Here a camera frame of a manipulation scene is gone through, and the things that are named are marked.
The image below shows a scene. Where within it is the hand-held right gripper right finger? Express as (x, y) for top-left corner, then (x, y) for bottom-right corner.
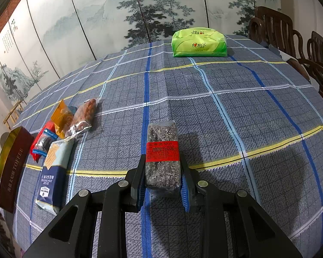
(179, 158), (303, 258)

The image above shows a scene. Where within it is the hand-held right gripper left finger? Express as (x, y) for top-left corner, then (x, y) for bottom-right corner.
(23, 154), (148, 258)

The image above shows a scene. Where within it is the sesame bar packet red label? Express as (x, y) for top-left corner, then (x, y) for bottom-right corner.
(145, 121), (184, 194)

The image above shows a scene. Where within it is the dark blue snack packet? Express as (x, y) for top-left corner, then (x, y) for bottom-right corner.
(35, 137), (75, 215)

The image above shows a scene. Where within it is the clear nut packet silver end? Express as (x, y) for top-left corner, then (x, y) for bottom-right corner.
(65, 98), (101, 137)

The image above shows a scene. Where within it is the clear packet with blue ends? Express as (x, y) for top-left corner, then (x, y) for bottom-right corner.
(32, 129), (58, 163)

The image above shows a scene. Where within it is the red snack packet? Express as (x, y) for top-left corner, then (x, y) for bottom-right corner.
(30, 121), (56, 155)

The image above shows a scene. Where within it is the gold metal tin tray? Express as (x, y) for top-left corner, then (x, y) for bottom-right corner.
(0, 126), (35, 213)

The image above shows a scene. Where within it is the blue plaid tablecloth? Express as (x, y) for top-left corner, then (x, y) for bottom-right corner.
(3, 35), (323, 258)

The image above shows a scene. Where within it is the orange snack packet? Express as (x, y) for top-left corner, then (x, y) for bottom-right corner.
(51, 99), (74, 139)

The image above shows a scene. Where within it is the round stone disc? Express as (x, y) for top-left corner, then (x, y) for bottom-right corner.
(0, 132), (11, 149)

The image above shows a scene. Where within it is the light bamboo chair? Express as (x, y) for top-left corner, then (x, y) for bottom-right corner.
(4, 99), (26, 131)

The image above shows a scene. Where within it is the green tissue pack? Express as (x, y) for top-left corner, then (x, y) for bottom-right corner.
(171, 27), (229, 58)

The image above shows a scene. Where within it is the landscape painted folding screen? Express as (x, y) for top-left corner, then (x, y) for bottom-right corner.
(0, 0), (283, 100)

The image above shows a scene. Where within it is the dark wooden chair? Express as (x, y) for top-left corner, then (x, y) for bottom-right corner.
(307, 31), (323, 108)
(248, 5), (313, 81)

